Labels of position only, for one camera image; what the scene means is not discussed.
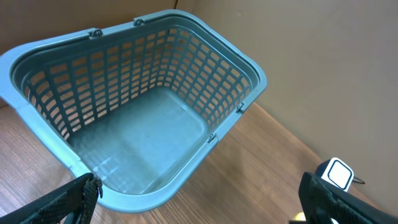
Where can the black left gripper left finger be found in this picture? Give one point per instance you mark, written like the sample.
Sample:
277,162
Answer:
73,202

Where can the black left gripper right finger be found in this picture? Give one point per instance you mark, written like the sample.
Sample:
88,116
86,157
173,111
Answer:
324,203

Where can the yellow lidded jar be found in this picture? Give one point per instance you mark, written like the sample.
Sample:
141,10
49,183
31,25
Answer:
301,217

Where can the white barcode scanner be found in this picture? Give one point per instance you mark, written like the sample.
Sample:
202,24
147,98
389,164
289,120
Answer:
336,172

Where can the grey plastic basket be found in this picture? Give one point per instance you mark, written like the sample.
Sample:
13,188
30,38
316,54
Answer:
140,104

